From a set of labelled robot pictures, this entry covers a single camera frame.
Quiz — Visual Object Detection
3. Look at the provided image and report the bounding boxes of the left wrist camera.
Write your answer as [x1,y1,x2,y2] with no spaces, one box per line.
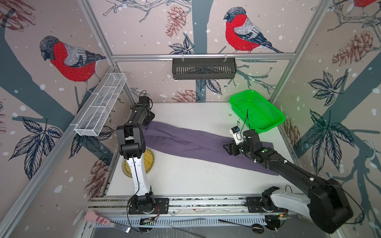
[138,96,152,109]

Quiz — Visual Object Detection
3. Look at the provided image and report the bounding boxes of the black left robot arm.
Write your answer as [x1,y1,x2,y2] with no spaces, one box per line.
[116,101,155,214]

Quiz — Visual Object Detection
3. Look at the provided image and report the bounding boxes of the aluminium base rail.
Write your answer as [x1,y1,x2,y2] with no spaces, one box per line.
[88,195,293,231]

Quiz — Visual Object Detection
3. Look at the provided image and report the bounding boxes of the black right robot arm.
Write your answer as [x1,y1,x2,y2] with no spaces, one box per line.
[224,127,353,234]

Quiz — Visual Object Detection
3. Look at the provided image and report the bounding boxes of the green plastic basket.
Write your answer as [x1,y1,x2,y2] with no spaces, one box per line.
[229,90,286,133]

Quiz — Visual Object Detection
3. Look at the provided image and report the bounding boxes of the black hanging wire basket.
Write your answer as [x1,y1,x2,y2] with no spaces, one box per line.
[172,58,237,80]

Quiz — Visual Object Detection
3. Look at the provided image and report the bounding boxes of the yellow round woven mat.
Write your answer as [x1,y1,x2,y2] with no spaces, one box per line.
[122,148,155,178]

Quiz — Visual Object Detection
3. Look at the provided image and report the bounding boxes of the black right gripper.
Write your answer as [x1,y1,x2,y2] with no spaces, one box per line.
[222,138,254,156]

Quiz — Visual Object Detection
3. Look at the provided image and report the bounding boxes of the horizontal aluminium frame bar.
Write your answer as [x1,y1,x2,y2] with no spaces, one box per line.
[112,53,296,62]

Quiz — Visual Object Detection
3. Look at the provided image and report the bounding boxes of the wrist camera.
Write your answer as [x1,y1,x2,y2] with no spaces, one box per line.
[229,126,244,145]
[138,96,152,109]

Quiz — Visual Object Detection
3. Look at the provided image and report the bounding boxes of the black spoon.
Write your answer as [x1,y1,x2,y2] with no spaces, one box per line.
[218,219,265,234]

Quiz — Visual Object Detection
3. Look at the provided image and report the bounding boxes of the purple trousers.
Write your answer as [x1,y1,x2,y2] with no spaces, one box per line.
[142,122,277,176]

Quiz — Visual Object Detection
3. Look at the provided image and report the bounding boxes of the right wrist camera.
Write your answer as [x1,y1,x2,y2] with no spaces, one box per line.
[229,126,244,145]

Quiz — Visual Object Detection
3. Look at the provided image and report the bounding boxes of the pink handled spatula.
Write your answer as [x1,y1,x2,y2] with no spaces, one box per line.
[84,210,132,233]

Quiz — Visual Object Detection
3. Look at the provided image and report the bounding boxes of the white mesh wall shelf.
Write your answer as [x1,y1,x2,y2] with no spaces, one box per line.
[74,72,127,137]

